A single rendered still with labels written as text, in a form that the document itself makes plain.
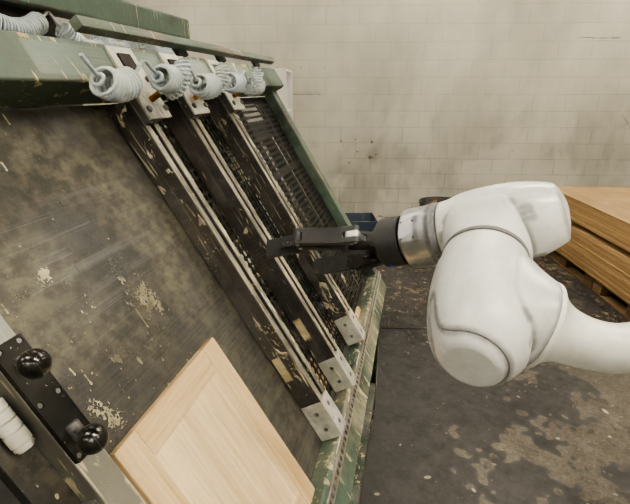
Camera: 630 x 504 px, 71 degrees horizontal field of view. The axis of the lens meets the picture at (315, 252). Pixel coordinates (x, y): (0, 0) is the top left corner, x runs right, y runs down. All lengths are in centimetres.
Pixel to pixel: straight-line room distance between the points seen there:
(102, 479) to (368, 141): 557
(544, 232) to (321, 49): 554
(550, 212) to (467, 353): 22
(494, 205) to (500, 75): 577
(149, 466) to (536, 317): 67
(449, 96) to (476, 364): 578
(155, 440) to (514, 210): 70
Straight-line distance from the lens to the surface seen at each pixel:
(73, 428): 77
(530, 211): 59
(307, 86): 601
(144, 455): 89
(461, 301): 46
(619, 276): 475
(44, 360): 64
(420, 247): 63
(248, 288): 121
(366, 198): 618
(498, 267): 50
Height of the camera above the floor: 186
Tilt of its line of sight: 20 degrees down
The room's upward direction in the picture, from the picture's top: straight up
